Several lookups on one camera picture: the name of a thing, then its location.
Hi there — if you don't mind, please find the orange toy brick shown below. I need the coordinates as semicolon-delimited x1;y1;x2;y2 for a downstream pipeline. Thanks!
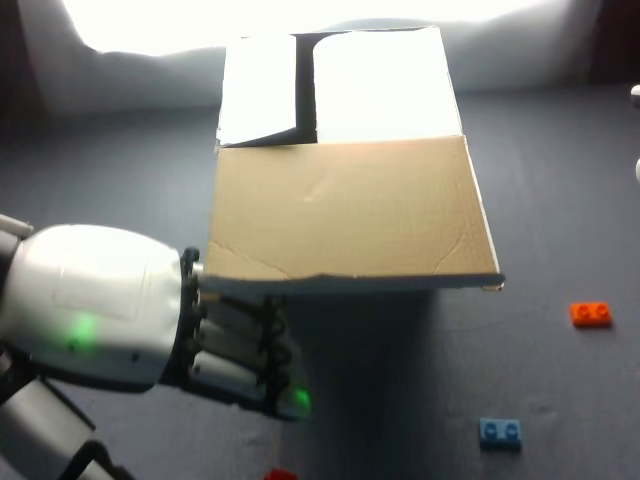
569;301;613;329

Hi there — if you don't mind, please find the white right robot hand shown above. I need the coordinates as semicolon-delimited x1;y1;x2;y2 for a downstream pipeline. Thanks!
629;83;640;185

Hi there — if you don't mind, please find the blue toy brick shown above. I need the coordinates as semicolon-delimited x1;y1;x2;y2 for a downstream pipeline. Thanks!
478;417;523;452

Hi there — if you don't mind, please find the cardboard box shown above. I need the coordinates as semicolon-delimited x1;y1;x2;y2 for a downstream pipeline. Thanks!
202;25;506;296

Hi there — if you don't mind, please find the grey table cloth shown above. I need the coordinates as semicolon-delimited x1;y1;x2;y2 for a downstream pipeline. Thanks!
0;82;640;480

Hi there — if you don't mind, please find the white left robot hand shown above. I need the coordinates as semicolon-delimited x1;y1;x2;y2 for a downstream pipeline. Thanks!
0;223;312;480

